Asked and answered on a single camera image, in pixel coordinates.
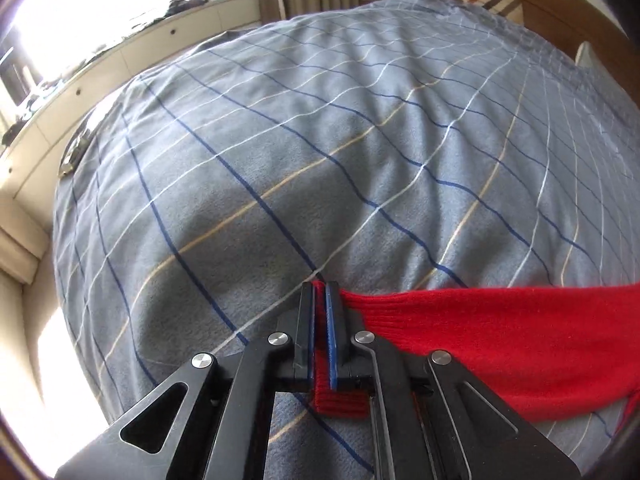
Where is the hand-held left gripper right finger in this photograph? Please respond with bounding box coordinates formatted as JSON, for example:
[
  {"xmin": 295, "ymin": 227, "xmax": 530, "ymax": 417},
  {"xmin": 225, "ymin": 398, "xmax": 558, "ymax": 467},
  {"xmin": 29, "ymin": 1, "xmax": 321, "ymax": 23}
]
[{"xmin": 325, "ymin": 282, "xmax": 583, "ymax": 480}]

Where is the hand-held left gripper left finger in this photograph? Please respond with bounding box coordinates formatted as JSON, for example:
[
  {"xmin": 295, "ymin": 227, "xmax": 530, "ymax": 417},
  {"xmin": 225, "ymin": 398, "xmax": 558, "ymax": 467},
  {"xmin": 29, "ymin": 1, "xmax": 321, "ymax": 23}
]
[{"xmin": 55, "ymin": 282, "xmax": 318, "ymax": 480}]

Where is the red knit sock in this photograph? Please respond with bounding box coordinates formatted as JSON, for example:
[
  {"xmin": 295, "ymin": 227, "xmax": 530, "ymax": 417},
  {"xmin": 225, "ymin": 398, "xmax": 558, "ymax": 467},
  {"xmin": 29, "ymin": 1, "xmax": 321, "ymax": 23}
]
[{"xmin": 311, "ymin": 280, "xmax": 640, "ymax": 436}]

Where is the blue checked bed cover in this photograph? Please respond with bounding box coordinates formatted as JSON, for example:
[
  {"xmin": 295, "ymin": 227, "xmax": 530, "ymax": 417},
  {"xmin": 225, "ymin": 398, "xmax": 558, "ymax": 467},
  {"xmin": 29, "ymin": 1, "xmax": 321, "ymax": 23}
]
[{"xmin": 50, "ymin": 0, "xmax": 640, "ymax": 480}]

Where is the dark metal object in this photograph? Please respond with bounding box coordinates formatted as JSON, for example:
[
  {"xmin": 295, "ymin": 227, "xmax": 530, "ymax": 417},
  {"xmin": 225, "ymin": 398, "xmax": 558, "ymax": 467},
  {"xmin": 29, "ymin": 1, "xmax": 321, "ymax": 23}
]
[{"xmin": 57, "ymin": 122, "xmax": 96, "ymax": 178}]

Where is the white window bench cabinet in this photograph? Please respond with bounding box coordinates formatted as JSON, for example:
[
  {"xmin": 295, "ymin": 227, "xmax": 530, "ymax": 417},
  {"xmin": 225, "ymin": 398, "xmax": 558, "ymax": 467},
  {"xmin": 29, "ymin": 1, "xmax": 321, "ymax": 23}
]
[{"xmin": 0, "ymin": 0, "xmax": 263, "ymax": 286}]

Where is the window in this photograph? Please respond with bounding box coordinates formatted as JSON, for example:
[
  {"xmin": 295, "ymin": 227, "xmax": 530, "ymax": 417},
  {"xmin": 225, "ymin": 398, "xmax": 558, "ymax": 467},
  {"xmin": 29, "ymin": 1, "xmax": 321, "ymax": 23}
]
[{"xmin": 10, "ymin": 0, "xmax": 251, "ymax": 91}]

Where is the wooden headboard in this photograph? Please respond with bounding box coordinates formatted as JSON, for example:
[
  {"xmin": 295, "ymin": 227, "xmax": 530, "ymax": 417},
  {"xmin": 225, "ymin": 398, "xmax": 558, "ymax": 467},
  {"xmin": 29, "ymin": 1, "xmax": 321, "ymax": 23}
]
[{"xmin": 450, "ymin": 0, "xmax": 631, "ymax": 61}]

